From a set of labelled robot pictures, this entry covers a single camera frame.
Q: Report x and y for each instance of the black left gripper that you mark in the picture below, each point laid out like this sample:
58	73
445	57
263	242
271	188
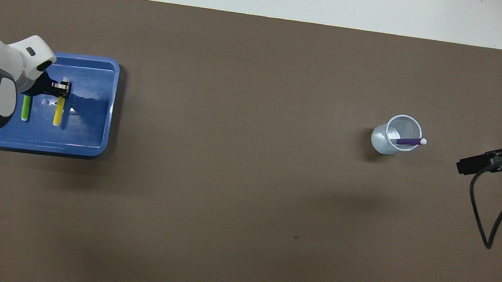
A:
44	84

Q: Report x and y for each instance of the yellow pen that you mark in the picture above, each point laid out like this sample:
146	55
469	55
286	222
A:
59	112

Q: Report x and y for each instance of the green pen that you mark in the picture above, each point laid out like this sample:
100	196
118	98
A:
26	108

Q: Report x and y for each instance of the purple pen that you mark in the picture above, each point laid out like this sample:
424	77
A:
407	142

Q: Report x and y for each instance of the blue plastic tray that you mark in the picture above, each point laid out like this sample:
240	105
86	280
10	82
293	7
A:
85	141

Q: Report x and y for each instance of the translucent plastic cup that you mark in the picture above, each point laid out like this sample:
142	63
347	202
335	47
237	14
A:
381	139

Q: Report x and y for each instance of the brown table mat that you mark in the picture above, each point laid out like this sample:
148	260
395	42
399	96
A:
246	183

